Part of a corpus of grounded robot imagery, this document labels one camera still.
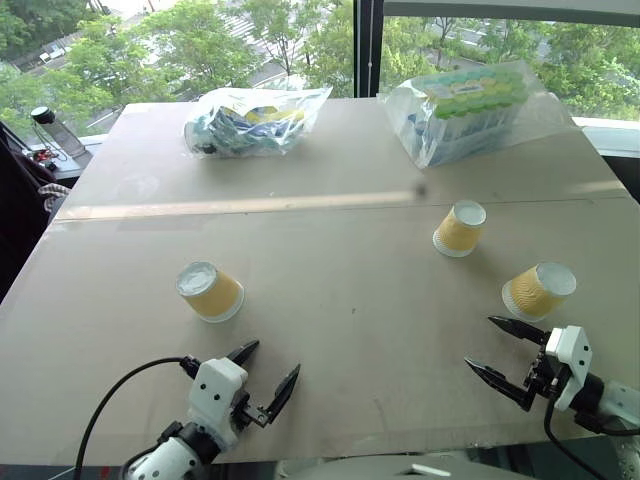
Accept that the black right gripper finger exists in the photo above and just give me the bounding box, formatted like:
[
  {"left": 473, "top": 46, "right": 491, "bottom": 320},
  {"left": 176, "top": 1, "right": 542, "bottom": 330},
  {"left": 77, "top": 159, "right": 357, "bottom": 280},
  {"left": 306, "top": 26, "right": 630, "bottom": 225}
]
[
  {"left": 464, "top": 356, "right": 538, "bottom": 413},
  {"left": 487, "top": 315, "right": 551, "bottom": 347}
]

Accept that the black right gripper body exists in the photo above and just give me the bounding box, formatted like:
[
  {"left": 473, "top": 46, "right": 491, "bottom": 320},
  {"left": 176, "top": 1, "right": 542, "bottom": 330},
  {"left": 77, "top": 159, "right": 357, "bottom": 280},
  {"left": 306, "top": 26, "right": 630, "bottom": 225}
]
[{"left": 523, "top": 341, "right": 572, "bottom": 399}]

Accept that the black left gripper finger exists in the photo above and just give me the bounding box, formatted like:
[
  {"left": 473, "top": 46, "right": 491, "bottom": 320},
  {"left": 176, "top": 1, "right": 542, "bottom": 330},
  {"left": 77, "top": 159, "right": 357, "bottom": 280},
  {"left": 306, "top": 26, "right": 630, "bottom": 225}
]
[
  {"left": 263, "top": 363, "right": 302, "bottom": 419},
  {"left": 225, "top": 339, "right": 261, "bottom": 367}
]

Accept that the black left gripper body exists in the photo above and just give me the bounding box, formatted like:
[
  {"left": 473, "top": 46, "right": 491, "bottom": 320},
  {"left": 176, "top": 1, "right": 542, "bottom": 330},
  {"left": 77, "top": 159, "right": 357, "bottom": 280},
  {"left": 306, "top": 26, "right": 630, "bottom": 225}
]
[{"left": 230, "top": 384, "right": 274, "bottom": 429}]

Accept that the yellow paper cup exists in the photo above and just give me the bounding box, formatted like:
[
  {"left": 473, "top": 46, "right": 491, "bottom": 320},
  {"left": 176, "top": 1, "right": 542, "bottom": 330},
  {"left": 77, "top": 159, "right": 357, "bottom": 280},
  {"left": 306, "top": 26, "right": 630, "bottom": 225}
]
[
  {"left": 501, "top": 261, "right": 578, "bottom": 323},
  {"left": 431, "top": 199, "right": 488, "bottom": 259},
  {"left": 174, "top": 260, "right": 246, "bottom": 324}
]

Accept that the grey window ledge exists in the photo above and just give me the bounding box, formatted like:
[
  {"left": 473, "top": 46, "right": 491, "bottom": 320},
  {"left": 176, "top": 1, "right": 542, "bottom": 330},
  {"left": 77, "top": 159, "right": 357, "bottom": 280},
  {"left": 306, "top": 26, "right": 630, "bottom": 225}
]
[{"left": 571, "top": 116, "right": 640, "bottom": 159}]

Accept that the plastic bag of blue packets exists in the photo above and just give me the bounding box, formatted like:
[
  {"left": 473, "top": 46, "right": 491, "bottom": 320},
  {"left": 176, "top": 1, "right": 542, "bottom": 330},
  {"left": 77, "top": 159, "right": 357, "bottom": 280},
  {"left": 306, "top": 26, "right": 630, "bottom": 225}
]
[{"left": 183, "top": 85, "right": 335, "bottom": 161}]

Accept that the green and blue packaged pack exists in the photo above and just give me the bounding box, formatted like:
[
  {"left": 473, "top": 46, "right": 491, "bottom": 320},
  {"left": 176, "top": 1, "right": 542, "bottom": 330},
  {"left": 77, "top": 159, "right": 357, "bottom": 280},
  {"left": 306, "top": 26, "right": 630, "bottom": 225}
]
[{"left": 413, "top": 66, "right": 529, "bottom": 167}]

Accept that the clear plastic bag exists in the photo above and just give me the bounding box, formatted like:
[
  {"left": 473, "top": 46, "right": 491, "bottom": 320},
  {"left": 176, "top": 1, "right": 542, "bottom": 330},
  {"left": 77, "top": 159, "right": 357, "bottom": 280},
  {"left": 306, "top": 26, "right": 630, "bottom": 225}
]
[{"left": 381, "top": 60, "right": 574, "bottom": 171}]

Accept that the grey bottle with black lid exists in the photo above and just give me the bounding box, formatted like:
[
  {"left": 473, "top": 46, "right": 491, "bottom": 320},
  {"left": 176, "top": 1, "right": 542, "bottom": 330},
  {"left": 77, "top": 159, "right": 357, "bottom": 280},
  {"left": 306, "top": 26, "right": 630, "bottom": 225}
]
[{"left": 30, "top": 105, "right": 87, "bottom": 161}]

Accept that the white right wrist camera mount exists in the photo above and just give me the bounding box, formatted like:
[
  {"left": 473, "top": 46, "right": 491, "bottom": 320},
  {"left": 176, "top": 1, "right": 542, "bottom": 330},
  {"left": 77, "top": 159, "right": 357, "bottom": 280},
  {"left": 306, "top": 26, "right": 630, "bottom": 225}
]
[{"left": 544, "top": 325, "right": 594, "bottom": 412}]

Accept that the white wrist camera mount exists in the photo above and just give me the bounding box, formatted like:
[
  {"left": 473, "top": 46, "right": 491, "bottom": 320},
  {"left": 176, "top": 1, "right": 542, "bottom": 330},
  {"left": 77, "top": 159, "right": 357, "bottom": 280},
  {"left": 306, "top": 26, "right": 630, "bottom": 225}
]
[
  {"left": 544, "top": 325, "right": 594, "bottom": 412},
  {"left": 187, "top": 357, "right": 250, "bottom": 442}
]

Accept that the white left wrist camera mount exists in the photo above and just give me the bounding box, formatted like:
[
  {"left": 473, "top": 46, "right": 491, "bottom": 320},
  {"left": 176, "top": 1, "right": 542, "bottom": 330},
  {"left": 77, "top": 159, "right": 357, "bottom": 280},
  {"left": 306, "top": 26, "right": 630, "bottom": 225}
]
[{"left": 187, "top": 357, "right": 250, "bottom": 442}]

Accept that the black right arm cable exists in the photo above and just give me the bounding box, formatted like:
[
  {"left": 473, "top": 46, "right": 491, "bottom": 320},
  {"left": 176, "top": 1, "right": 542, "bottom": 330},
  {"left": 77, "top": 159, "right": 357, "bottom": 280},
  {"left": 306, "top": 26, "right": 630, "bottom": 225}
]
[{"left": 543, "top": 393, "right": 624, "bottom": 480}]

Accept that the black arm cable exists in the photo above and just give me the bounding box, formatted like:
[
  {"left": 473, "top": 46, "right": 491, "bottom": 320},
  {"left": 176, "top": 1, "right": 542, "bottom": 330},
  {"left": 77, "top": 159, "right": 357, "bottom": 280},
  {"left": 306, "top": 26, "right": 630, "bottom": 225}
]
[
  {"left": 73, "top": 355, "right": 202, "bottom": 480},
  {"left": 543, "top": 393, "right": 624, "bottom": 480}
]

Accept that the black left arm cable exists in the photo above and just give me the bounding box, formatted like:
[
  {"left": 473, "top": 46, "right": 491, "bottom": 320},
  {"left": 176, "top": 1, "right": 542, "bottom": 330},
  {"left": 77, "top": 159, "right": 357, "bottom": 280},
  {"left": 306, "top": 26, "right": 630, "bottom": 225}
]
[{"left": 73, "top": 355, "right": 202, "bottom": 480}]

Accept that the dark window frame post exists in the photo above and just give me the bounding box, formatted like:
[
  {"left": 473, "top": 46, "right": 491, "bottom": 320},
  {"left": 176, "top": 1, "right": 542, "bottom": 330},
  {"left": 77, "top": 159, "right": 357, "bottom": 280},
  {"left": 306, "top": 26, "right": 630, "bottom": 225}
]
[{"left": 353, "top": 0, "right": 386, "bottom": 99}]

